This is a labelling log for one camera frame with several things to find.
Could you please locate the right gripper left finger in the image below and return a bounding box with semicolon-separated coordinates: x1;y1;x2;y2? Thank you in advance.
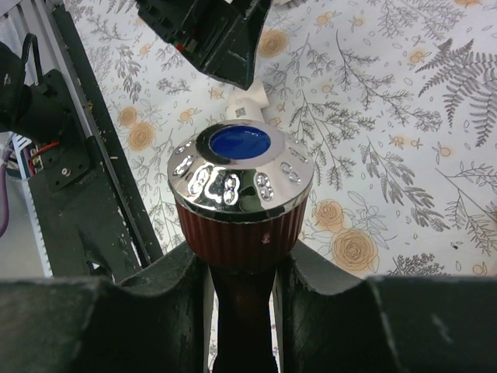
1;244;208;372

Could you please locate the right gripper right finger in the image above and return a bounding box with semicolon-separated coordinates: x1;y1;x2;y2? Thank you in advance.
274;243;496;372

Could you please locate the white pipe elbow fitting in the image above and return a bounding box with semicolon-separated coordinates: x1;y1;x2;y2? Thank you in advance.
226;79;269;122

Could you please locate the brown faucet with chrome cap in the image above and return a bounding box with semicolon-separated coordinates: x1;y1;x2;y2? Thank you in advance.
167;120;314;372

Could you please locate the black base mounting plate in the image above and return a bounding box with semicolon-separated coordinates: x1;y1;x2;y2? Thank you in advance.
29;1;162;281

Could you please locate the floral patterned table mat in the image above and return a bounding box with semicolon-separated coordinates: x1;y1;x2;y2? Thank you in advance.
65;1;496;372

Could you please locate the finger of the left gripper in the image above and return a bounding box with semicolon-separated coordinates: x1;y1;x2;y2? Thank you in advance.
137;0;271;90

